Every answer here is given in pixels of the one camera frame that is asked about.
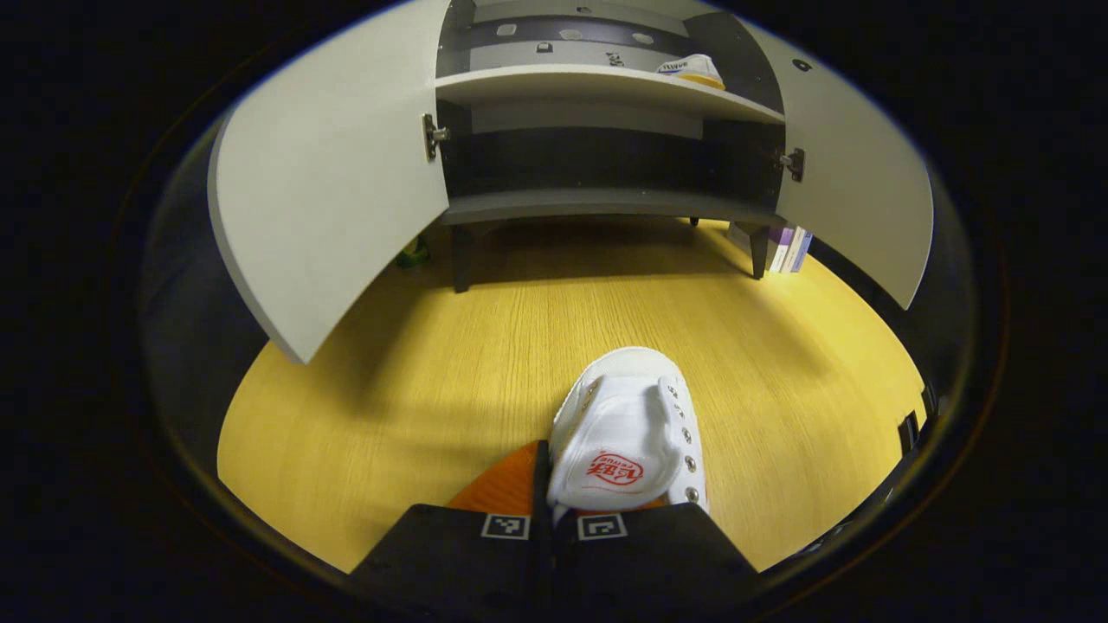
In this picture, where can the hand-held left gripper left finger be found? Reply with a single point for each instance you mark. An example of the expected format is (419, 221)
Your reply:
(543, 484)

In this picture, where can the white canvas shoe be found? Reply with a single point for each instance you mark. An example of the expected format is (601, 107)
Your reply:
(623, 415)
(692, 67)

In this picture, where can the white shoe cabinet door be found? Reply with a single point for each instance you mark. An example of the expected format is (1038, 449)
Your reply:
(857, 190)
(338, 173)

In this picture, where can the pink white book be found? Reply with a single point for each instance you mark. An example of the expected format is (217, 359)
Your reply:
(779, 253)

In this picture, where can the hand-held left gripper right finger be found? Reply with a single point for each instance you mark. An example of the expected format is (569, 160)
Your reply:
(658, 554)

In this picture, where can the metal door hinge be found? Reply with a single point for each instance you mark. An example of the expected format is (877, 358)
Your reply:
(794, 163)
(430, 136)

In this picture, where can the lavender book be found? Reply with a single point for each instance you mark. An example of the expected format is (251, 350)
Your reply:
(802, 249)

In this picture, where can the yellow green plush toy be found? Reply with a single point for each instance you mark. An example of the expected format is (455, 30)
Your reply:
(414, 253)

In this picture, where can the white grey shoe cabinet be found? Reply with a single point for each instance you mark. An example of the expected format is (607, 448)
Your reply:
(606, 206)

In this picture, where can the white cabinet shelf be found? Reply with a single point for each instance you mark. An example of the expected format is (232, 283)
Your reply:
(563, 85)

